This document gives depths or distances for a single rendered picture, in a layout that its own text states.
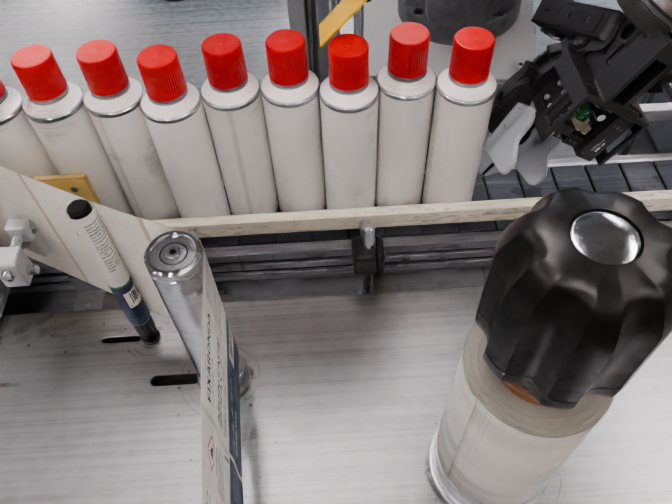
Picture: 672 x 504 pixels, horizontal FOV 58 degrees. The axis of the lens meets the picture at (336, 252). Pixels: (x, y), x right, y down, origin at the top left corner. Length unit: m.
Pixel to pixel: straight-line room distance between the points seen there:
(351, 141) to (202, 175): 0.14
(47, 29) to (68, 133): 0.54
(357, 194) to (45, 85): 0.29
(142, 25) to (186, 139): 0.53
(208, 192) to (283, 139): 0.10
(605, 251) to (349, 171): 0.34
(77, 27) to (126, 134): 0.54
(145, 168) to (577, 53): 0.39
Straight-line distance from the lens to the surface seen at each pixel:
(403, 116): 0.55
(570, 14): 0.60
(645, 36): 0.53
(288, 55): 0.51
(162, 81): 0.53
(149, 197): 0.63
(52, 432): 0.59
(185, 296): 0.42
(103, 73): 0.55
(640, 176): 0.75
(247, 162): 0.58
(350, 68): 0.51
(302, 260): 0.64
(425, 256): 0.65
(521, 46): 0.79
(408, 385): 0.55
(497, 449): 0.38
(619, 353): 0.29
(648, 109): 0.70
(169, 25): 1.05
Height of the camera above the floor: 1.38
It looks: 54 degrees down
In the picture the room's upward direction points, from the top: 3 degrees counter-clockwise
